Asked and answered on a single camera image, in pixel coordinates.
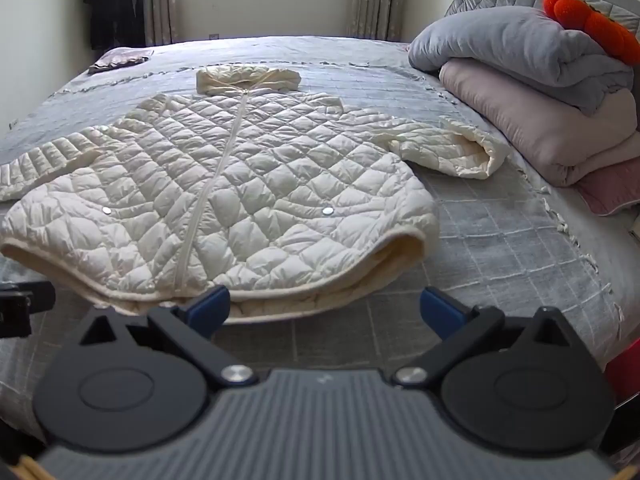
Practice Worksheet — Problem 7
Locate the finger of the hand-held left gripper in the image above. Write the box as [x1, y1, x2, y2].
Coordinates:
[0, 281, 57, 339]

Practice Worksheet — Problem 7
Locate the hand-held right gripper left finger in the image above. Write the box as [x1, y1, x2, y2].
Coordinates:
[77, 285, 258, 392]

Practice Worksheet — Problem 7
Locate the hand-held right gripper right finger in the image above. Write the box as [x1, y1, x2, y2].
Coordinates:
[391, 286, 574, 391]

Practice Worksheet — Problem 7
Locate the cream quilted blanket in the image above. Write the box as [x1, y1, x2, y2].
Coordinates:
[0, 64, 512, 318]

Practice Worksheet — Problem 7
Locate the grey checked bed cover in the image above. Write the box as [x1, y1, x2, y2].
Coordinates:
[0, 35, 640, 461]

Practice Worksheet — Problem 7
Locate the red object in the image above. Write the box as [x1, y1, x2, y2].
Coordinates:
[602, 336, 640, 412]

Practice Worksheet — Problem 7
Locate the dusty pink pillow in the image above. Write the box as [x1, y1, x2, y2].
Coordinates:
[574, 157, 640, 217]

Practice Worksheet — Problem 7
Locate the purple frilled cloth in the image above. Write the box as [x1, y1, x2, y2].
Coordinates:
[87, 48, 154, 76]

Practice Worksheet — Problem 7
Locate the grey patterned curtain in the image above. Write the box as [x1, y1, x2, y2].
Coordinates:
[349, 0, 417, 42]
[144, 0, 182, 46]

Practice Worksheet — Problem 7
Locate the orange plush toy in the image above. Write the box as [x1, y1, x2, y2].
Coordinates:
[543, 0, 640, 65]

